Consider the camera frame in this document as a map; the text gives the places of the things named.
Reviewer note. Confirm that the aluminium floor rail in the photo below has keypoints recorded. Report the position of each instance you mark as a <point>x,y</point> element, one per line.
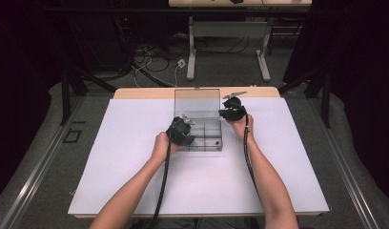
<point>345,162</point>
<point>40,162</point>

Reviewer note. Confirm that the person's left hand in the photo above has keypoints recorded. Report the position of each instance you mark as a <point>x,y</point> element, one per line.
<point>160,146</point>

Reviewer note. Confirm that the black metal stand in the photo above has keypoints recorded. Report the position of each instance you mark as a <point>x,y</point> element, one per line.
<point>325,105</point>
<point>65,98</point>

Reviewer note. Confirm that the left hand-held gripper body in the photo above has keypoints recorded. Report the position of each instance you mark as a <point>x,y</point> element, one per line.
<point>180,130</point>

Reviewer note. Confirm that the clear plastic compartment box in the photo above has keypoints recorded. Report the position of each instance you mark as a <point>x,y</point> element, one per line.
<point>205,127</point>

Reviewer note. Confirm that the white table cover board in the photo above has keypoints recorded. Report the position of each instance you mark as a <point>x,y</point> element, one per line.
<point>119,143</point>

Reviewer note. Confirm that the person's right hand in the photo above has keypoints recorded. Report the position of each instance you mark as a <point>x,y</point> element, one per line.
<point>240,127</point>

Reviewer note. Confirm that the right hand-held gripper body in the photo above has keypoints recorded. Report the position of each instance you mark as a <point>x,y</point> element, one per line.
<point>235,109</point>

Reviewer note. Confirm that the white power adapter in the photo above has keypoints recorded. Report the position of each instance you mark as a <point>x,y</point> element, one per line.
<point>181,63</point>

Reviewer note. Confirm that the person's dark trousers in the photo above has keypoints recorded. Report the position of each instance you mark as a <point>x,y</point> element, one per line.
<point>202,223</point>

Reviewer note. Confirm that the white-framed background desk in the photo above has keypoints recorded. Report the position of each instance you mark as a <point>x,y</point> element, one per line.
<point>227,29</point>

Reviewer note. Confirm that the dark cabinet with red light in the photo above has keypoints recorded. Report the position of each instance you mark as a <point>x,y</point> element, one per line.
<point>124,38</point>

